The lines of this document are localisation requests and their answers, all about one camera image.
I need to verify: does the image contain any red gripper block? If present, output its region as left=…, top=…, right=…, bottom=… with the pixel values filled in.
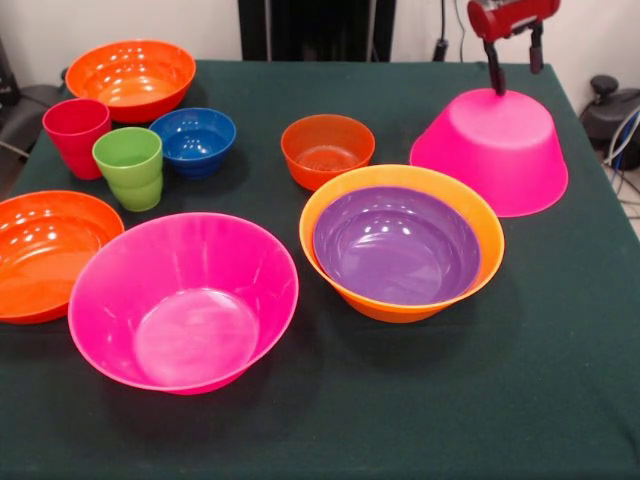
left=467, top=0, right=561, bottom=97

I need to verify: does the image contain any pink bowl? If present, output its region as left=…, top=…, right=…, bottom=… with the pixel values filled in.
left=409, top=88, right=570, bottom=219
left=67, top=212, right=300, bottom=396

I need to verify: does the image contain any orange bowl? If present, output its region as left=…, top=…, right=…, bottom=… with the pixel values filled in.
left=298, top=164, right=506, bottom=324

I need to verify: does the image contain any purple bowl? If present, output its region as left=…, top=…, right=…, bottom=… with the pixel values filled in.
left=312, top=186, right=482, bottom=307

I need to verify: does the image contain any small red bowl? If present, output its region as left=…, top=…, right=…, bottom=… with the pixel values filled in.
left=280, top=113, right=376, bottom=192

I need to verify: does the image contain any blue bowl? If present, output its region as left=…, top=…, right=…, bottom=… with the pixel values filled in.
left=148, top=107, right=238, bottom=181

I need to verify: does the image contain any dark green tablecloth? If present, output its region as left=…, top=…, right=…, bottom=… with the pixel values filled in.
left=0, top=59, right=640, bottom=480

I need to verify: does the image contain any deep red-orange bowl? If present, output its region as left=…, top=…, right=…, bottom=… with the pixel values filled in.
left=65, top=39, right=197, bottom=124

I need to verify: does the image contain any green cup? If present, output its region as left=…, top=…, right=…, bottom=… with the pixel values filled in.
left=92, top=126, right=165, bottom=213

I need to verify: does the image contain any red cup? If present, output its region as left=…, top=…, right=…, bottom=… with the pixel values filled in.
left=42, top=98, right=112, bottom=181

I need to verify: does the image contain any shallow red-orange bowl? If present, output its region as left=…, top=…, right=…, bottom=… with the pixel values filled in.
left=0, top=189, right=126, bottom=325

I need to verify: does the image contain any black cable with plug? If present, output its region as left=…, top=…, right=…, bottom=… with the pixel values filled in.
left=432, top=0, right=450, bottom=62

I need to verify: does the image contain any white cable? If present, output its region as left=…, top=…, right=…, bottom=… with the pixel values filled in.
left=603, top=109, right=640, bottom=201

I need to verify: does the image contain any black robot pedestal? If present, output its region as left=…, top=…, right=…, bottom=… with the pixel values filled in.
left=238, top=0, right=396, bottom=62

